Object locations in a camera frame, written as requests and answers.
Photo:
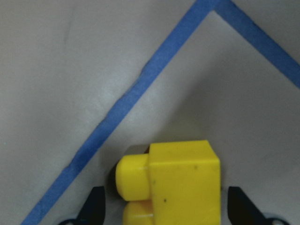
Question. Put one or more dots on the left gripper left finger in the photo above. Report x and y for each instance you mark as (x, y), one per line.
(93, 210)

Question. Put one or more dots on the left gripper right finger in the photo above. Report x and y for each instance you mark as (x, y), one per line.
(242, 211)

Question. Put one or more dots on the yellow toy block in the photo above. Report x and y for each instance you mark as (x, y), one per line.
(175, 183)

